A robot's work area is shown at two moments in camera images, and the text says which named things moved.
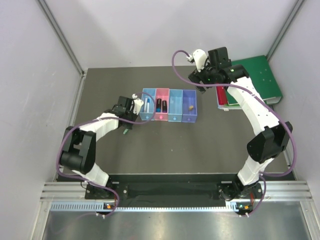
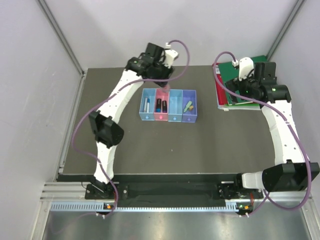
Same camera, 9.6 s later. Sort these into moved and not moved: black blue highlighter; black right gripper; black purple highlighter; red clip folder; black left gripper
Moved: black left gripper; black right gripper
Not moved: black blue highlighter; black purple highlighter; red clip folder
